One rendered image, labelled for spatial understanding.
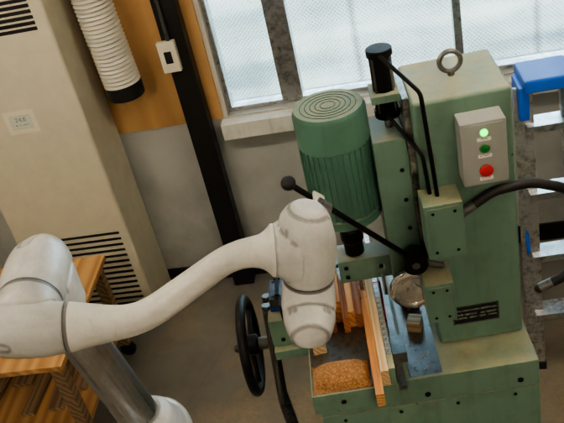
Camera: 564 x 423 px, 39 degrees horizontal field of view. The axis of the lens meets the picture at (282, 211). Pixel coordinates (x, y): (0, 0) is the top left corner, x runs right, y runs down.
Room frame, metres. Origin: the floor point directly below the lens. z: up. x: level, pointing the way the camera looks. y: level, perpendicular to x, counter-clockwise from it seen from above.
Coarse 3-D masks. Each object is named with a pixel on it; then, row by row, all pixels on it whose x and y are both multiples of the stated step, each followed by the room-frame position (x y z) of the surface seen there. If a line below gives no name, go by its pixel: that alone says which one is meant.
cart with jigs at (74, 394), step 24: (96, 264) 2.73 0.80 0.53; (96, 288) 2.74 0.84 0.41; (0, 360) 2.27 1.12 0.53; (24, 360) 2.23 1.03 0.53; (48, 360) 2.20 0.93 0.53; (0, 384) 2.53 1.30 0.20; (24, 384) 2.50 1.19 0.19; (48, 384) 2.47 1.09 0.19; (72, 384) 2.20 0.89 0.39; (0, 408) 2.41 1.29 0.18; (24, 408) 2.35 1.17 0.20; (48, 408) 2.32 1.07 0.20; (72, 408) 2.18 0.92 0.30; (96, 408) 2.29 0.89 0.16
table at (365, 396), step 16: (336, 336) 1.56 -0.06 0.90; (352, 336) 1.55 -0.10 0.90; (288, 352) 1.59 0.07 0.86; (304, 352) 1.58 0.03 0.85; (336, 352) 1.50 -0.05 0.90; (352, 352) 1.49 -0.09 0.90; (368, 368) 1.42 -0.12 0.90; (320, 400) 1.37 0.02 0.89; (336, 400) 1.36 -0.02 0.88; (352, 400) 1.36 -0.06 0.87; (368, 400) 1.36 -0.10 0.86
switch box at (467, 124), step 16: (464, 112) 1.53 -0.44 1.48; (480, 112) 1.51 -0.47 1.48; (496, 112) 1.49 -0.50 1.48; (464, 128) 1.47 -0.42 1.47; (480, 128) 1.47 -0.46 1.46; (496, 128) 1.47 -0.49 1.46; (464, 144) 1.47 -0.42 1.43; (480, 144) 1.47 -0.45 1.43; (496, 144) 1.47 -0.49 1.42; (464, 160) 1.47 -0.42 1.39; (480, 160) 1.47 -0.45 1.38; (496, 160) 1.47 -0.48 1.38; (464, 176) 1.48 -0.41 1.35; (480, 176) 1.47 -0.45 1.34; (496, 176) 1.47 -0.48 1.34
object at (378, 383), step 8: (360, 296) 1.65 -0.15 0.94; (368, 312) 1.58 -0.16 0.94; (368, 320) 1.55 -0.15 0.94; (368, 328) 1.52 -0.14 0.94; (368, 336) 1.49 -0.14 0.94; (368, 344) 1.46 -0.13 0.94; (368, 352) 1.43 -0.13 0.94; (376, 352) 1.43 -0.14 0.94; (376, 360) 1.40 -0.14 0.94; (376, 368) 1.37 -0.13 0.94; (376, 376) 1.35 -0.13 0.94; (376, 384) 1.32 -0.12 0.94; (376, 392) 1.30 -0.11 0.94; (384, 400) 1.29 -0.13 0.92
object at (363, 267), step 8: (344, 248) 1.70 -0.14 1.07; (368, 248) 1.67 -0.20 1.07; (376, 248) 1.67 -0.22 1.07; (384, 248) 1.66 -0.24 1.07; (344, 256) 1.67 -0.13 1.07; (360, 256) 1.65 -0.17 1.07; (368, 256) 1.64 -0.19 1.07; (376, 256) 1.64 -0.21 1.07; (384, 256) 1.63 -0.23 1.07; (344, 264) 1.64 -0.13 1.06; (352, 264) 1.64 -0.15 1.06; (360, 264) 1.64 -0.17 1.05; (368, 264) 1.64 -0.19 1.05; (376, 264) 1.63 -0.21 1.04; (344, 272) 1.64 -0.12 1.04; (352, 272) 1.64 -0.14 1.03; (360, 272) 1.64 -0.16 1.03; (368, 272) 1.64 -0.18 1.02; (376, 272) 1.63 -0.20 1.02; (344, 280) 1.64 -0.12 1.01; (352, 280) 1.64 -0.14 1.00
